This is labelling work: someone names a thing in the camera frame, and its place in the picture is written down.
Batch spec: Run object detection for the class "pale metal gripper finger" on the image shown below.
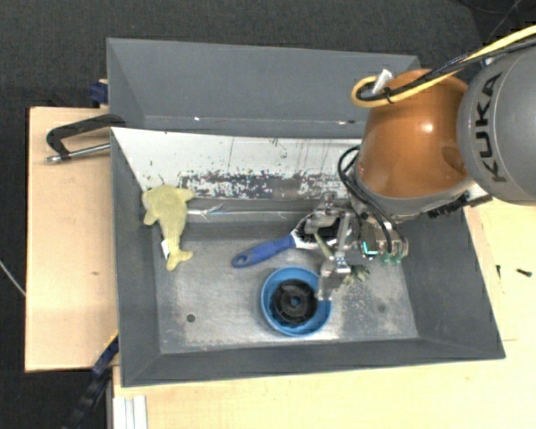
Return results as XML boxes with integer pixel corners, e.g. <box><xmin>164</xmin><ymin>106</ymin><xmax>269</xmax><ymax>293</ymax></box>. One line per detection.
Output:
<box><xmin>316</xmin><ymin>254</ymin><xmax>354</xmax><ymax>303</ymax></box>
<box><xmin>344</xmin><ymin>263</ymin><xmax>371</xmax><ymax>287</ymax></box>

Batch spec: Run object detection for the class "blue round cup, black insert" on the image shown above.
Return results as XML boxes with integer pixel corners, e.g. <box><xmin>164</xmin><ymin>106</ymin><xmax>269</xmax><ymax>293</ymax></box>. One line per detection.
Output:
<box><xmin>260</xmin><ymin>266</ymin><xmax>333</xmax><ymax>339</ymax></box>

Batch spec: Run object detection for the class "grey metal bin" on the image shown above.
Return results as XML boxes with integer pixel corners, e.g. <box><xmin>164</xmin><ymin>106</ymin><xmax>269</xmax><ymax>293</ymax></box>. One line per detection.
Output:
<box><xmin>105</xmin><ymin>37</ymin><xmax>507</xmax><ymax>389</ymax></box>

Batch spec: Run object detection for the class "yellow plush toy dolphin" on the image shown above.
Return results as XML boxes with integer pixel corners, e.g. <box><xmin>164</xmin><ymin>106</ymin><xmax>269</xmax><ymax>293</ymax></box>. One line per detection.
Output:
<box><xmin>141</xmin><ymin>184</ymin><xmax>197</xmax><ymax>273</ymax></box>

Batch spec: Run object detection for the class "pale brown flat board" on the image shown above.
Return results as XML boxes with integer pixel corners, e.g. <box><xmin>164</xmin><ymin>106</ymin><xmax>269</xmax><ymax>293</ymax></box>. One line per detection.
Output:
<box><xmin>24</xmin><ymin>105</ymin><xmax>120</xmax><ymax>373</ymax></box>

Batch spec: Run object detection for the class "blue-handled white brush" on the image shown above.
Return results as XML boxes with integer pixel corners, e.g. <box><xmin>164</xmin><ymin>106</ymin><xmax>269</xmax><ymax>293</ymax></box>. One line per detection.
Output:
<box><xmin>230</xmin><ymin>220</ymin><xmax>323</xmax><ymax>270</ymax></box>

